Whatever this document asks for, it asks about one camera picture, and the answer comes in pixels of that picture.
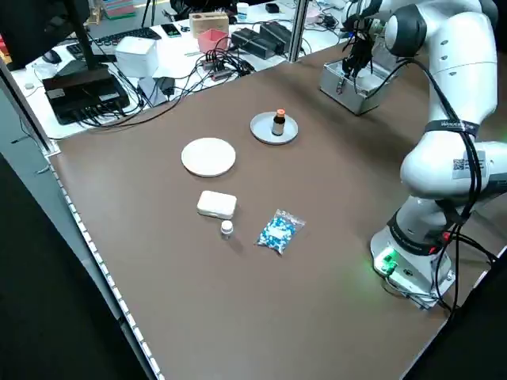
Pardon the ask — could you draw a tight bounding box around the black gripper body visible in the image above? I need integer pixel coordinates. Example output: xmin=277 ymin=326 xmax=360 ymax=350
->
xmin=350 ymin=31 xmax=376 ymax=67

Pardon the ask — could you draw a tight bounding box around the silver aluminium medical kit case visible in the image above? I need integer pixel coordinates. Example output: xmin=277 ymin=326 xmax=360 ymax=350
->
xmin=319 ymin=33 xmax=402 ymax=117

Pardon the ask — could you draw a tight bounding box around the brown iodophor bottle orange cap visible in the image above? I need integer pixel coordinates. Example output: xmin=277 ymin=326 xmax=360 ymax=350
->
xmin=271 ymin=107 xmax=288 ymax=137

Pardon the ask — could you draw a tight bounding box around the gray round plate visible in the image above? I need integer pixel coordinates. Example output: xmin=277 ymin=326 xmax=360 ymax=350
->
xmin=249 ymin=111 xmax=299 ymax=146

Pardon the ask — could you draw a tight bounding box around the white round plate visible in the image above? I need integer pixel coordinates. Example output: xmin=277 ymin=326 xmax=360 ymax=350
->
xmin=180 ymin=136 xmax=238 ymax=178

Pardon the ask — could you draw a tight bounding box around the black power supply brick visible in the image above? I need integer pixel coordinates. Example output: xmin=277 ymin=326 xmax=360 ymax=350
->
xmin=258 ymin=21 xmax=292 ymax=53
xmin=230 ymin=28 xmax=275 ymax=59

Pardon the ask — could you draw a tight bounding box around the black usb hub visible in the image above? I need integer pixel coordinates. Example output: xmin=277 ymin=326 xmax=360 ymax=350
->
xmin=199 ymin=58 xmax=255 ymax=82

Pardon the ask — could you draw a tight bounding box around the pink plastic box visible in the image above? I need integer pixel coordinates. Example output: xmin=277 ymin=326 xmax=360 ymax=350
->
xmin=196 ymin=28 xmax=232 ymax=55

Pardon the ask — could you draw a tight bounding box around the blue capsule bag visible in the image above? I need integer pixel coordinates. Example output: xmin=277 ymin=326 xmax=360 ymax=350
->
xmin=256 ymin=207 xmax=307 ymax=256

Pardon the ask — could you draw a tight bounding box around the white desk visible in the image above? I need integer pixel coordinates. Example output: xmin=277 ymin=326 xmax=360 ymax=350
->
xmin=7 ymin=0 xmax=357 ymax=139

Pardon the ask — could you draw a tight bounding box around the black smartphone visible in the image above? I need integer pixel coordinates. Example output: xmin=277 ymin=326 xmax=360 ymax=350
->
xmin=159 ymin=22 xmax=183 ymax=40

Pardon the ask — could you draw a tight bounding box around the black plug adapter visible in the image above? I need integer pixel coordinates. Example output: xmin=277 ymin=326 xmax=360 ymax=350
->
xmin=157 ymin=75 xmax=177 ymax=100

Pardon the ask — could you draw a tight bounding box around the white plastic box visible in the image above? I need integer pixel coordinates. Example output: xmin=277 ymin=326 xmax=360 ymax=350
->
xmin=196 ymin=189 xmax=238 ymax=219

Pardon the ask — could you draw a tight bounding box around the white cube box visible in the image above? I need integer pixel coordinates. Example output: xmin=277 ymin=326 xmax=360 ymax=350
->
xmin=114 ymin=36 xmax=159 ymax=78

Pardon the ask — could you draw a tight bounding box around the black keyboard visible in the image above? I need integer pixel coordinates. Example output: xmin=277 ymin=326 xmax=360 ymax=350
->
xmin=66 ymin=27 xmax=164 ymax=61

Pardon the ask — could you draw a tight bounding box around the pink green paper stack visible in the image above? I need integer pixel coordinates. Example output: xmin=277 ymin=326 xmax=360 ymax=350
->
xmin=100 ymin=0 xmax=138 ymax=19

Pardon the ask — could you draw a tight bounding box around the black electronics box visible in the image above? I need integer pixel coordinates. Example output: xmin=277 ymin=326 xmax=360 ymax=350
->
xmin=42 ymin=65 xmax=131 ymax=126

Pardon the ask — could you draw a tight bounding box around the black computer monitor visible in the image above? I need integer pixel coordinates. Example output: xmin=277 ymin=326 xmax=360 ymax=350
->
xmin=0 ymin=0 xmax=110 ymax=80

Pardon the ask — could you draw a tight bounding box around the aluminium frame post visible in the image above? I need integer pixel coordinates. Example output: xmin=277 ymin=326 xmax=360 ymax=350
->
xmin=288 ymin=0 xmax=311 ymax=63
xmin=0 ymin=59 xmax=61 ymax=156

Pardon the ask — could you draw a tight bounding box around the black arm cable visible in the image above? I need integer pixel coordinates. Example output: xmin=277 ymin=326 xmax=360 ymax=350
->
xmin=340 ymin=0 xmax=500 ymax=314

